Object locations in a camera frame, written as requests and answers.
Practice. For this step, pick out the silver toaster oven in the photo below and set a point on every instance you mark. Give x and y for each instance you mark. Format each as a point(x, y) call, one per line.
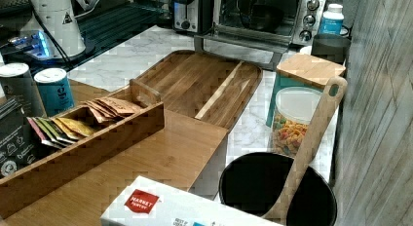
point(301, 17)

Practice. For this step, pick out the clear jar of colourful cereal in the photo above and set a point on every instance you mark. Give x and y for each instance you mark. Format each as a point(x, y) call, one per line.
point(295, 107)

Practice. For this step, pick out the black utensil holder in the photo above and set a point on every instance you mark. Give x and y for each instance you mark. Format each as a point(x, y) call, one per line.
point(253, 182)

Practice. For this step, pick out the dark grey mug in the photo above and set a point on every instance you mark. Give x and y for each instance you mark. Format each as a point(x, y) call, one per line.
point(331, 47)

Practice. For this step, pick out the yellow tea packet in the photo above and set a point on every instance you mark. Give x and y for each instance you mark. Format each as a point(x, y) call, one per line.
point(77, 126)

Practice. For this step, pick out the teal can with white lid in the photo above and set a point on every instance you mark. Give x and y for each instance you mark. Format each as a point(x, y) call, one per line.
point(54, 89)

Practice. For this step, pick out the silver black toaster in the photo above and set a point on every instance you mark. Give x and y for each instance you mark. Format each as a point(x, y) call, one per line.
point(193, 16)

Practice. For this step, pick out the pink tea packet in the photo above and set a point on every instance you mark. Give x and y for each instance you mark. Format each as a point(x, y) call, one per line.
point(40, 134)

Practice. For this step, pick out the white Market Pantry box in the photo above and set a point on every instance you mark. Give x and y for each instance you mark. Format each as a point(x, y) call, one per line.
point(146, 202)

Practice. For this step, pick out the wooden tray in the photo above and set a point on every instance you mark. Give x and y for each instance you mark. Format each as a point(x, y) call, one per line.
point(210, 88)

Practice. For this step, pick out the brown tea packets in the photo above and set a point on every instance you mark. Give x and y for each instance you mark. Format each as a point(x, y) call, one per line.
point(106, 109)

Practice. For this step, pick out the black wire rack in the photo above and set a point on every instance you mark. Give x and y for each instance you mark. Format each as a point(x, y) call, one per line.
point(107, 30)

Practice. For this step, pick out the open oven door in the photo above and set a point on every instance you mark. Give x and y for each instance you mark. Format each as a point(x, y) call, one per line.
point(272, 43)

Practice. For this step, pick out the teal canister with wooden lid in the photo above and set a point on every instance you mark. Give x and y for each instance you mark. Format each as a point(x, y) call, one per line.
point(302, 70)

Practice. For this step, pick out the white blue supplement bottle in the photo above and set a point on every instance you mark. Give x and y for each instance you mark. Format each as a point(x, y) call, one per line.
point(332, 20)

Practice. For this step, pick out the black packet bag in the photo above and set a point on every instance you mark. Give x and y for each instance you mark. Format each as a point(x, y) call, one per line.
point(19, 146)

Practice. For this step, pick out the bamboo tea organizer box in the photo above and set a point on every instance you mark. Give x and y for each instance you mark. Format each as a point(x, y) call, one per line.
point(27, 185)

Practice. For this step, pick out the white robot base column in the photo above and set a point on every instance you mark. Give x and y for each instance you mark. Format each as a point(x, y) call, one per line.
point(55, 20)

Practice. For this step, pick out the green tea packet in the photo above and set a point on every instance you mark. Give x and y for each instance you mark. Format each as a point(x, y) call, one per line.
point(52, 132)

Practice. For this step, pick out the wooden spoon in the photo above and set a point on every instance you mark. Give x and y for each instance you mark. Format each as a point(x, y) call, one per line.
point(329, 101)

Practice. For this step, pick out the dark can with white lid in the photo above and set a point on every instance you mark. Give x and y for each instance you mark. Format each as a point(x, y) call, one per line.
point(17, 83)

